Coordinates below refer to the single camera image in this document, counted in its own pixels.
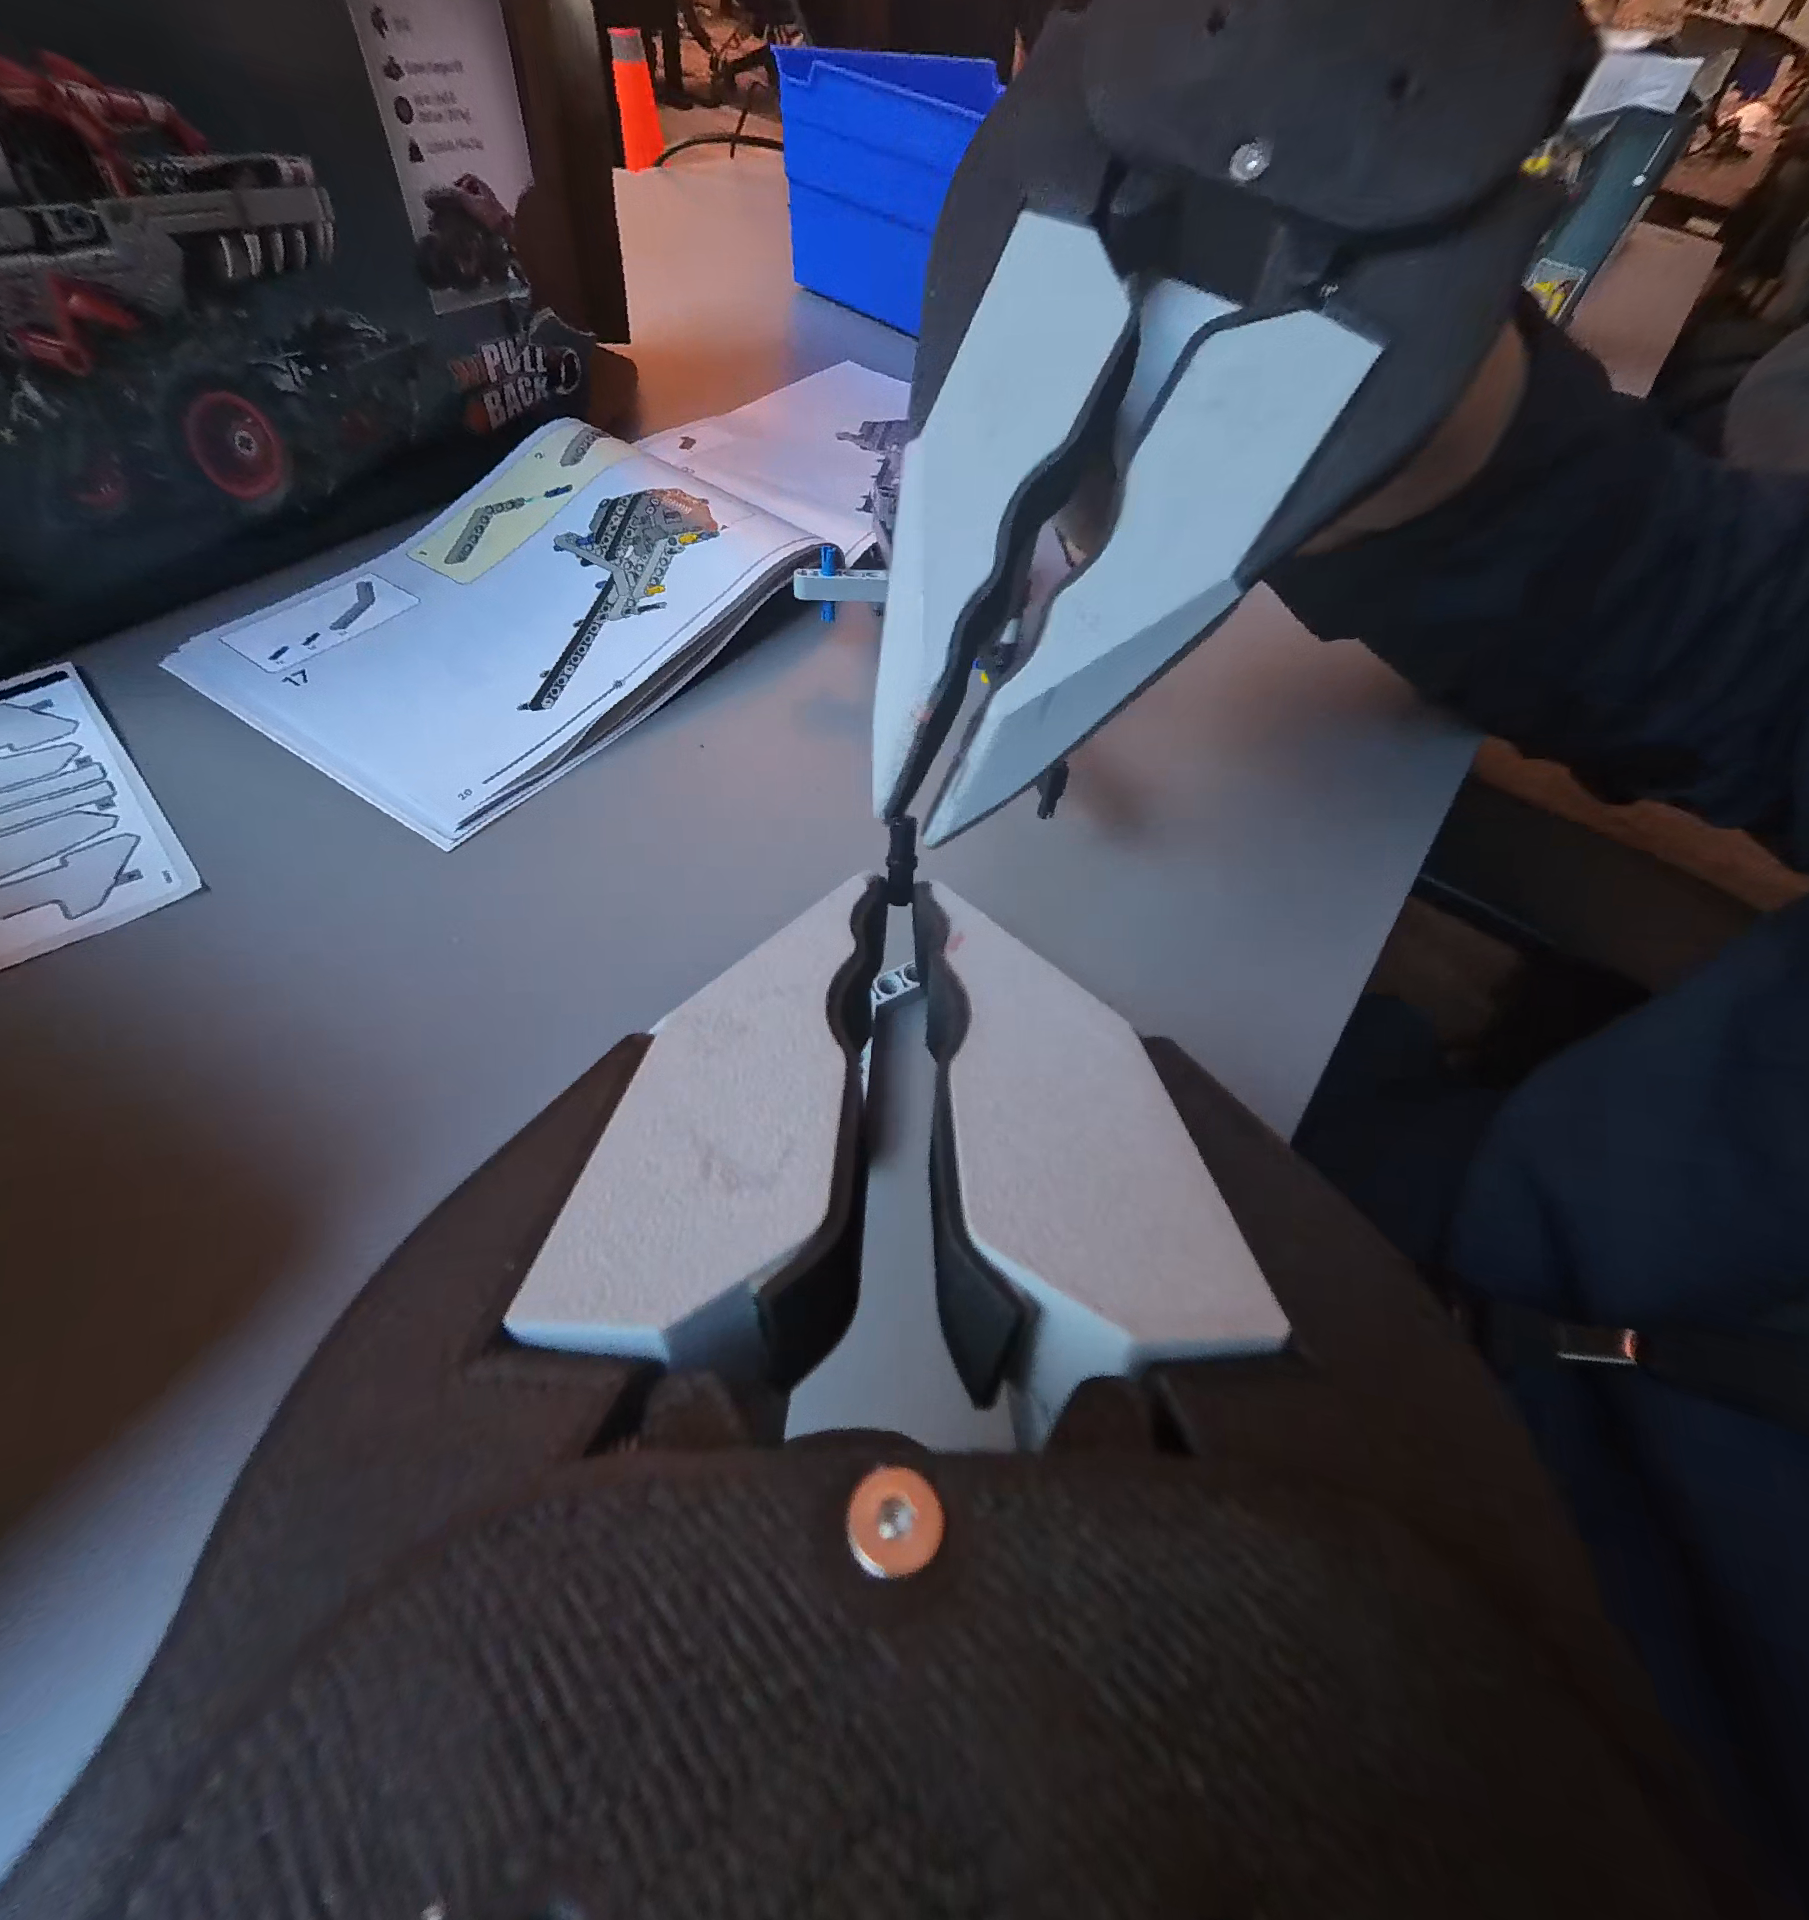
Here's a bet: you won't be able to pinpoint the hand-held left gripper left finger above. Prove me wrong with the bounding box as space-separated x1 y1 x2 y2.
500 871 875 1403

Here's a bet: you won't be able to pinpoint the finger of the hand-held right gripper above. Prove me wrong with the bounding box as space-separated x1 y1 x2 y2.
869 206 1141 824
928 278 1390 845

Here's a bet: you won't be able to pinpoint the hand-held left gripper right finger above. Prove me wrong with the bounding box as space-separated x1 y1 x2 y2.
910 878 1292 1411

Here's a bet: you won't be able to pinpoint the person's right forearm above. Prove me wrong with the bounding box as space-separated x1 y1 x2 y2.
1263 289 1809 878

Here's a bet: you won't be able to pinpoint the grey lego assembly blue pins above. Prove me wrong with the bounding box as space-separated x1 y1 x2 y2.
794 411 912 624

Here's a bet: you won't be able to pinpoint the lego instruction booklet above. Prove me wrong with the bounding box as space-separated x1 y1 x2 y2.
161 361 912 854

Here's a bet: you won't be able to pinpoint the lego sticker sheet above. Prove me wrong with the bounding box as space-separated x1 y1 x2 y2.
0 664 202 994

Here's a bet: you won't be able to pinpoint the black lego set box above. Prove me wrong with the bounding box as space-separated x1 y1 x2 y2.
0 0 636 697

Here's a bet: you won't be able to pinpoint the blue plastic bin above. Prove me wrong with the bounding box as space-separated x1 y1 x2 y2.
770 43 1005 341

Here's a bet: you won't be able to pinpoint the teal box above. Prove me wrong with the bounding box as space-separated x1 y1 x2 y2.
1526 53 1706 326

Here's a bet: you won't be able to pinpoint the orange traffic cone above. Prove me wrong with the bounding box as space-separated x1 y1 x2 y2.
604 27 667 170

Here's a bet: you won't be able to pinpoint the black strap with buckle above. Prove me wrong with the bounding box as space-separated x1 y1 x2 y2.
1473 1298 1809 1447

